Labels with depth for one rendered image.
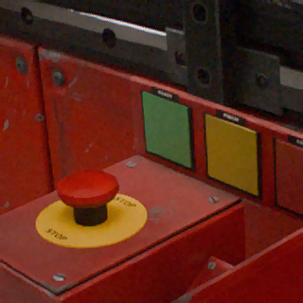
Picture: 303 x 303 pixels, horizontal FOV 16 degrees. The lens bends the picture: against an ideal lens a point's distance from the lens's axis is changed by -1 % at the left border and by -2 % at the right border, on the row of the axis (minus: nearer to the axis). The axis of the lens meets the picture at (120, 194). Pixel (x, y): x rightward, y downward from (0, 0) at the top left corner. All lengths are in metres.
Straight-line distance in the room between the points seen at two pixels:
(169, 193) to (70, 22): 0.33
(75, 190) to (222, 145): 0.10
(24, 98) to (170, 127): 0.39
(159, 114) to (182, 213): 0.08
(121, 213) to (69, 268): 0.07
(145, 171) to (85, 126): 0.29
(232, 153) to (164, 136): 0.07
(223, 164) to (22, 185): 0.49
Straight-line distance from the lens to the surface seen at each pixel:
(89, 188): 0.67
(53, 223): 0.69
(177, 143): 0.73
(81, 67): 1.01
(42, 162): 1.12
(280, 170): 0.67
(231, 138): 0.69
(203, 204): 0.70
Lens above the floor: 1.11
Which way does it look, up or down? 27 degrees down
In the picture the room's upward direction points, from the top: 5 degrees counter-clockwise
